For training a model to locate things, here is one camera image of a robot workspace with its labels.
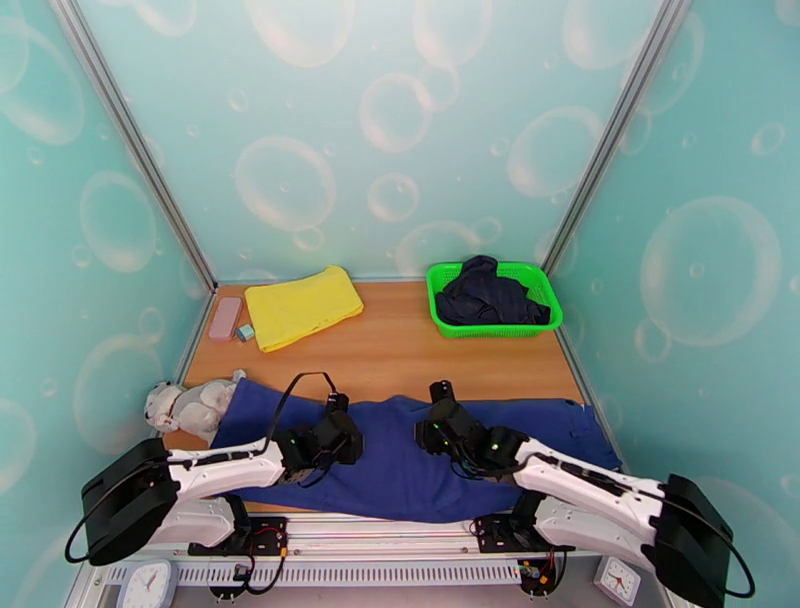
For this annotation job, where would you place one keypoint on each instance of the blue trousers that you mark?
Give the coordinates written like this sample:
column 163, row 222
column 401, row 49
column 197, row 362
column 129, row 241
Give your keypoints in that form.
column 400, row 481

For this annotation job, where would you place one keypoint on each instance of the green plastic basket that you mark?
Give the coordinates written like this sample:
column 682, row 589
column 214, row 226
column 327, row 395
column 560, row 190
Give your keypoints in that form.
column 494, row 331

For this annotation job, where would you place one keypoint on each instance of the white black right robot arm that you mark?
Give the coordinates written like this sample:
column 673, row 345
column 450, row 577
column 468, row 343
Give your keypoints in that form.
column 594, row 494

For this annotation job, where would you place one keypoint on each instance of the dark navy trousers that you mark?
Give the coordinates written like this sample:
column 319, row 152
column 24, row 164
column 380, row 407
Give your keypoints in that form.
column 487, row 303

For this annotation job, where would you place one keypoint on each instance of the grey table edge strip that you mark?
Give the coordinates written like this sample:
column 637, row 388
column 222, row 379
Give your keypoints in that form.
column 578, row 369

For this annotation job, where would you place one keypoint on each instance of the grey plush toy dog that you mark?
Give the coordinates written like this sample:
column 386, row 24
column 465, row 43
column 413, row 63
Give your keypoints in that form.
column 194, row 406

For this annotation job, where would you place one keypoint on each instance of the small teal eraser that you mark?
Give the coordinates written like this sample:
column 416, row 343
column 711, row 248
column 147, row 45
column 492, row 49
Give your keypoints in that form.
column 245, row 333

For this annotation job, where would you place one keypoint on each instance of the yellow folded cloth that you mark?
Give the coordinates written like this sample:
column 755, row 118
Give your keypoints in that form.
column 300, row 306

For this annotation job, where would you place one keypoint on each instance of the pink flat case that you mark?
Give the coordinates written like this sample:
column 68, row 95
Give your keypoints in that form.
column 225, row 317

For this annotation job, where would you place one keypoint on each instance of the white square clock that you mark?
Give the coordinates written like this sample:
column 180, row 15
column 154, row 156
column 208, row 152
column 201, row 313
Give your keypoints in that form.
column 617, row 580

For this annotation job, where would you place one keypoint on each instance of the white rounded clock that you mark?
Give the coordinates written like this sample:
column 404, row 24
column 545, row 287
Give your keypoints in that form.
column 147, row 584

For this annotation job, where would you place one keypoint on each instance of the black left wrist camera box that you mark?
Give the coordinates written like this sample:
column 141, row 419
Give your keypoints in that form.
column 337, row 403

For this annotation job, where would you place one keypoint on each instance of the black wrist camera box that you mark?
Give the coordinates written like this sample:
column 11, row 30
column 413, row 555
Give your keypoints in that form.
column 337, row 403
column 442, row 392

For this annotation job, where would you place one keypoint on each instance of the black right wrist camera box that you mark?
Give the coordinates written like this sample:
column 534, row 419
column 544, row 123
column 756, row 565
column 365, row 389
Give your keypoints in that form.
column 442, row 392

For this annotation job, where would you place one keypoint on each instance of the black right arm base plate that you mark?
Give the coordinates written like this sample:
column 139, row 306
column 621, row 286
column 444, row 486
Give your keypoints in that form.
column 490, row 540

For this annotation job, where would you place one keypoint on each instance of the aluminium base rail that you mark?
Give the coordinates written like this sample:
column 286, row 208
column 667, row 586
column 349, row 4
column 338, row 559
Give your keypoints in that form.
column 387, row 531

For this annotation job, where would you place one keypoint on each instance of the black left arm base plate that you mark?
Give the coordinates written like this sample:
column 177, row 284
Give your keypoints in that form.
column 209, row 549

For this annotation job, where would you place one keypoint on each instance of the aluminium frame post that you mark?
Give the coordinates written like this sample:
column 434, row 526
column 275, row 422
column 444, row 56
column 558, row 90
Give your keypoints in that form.
column 139, row 144
column 609, row 144

